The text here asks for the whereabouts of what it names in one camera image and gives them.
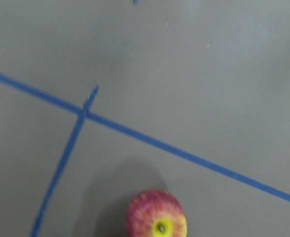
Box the lone red yellow apple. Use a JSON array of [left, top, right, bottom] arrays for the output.
[[125, 189, 187, 237]]

